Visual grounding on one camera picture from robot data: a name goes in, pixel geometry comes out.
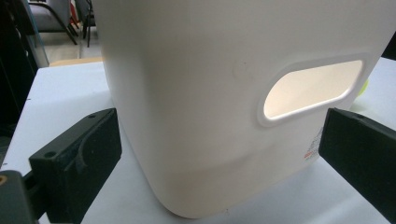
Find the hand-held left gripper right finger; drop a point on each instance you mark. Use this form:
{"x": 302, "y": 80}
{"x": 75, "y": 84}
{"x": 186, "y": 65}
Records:
{"x": 361, "y": 155}

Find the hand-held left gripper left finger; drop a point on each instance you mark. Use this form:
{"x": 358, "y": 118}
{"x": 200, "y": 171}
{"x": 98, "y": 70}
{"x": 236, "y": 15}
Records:
{"x": 77, "y": 161}

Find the white plastic bin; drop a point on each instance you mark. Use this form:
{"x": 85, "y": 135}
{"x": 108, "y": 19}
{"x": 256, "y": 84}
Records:
{"x": 193, "y": 109}

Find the dark stand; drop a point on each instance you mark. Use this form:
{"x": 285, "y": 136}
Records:
{"x": 15, "y": 62}

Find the dark chair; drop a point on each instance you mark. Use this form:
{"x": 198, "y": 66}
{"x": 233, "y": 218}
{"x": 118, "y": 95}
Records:
{"x": 87, "y": 15}

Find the grey chair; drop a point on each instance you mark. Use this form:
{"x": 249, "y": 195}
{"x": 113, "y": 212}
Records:
{"x": 51, "y": 15}

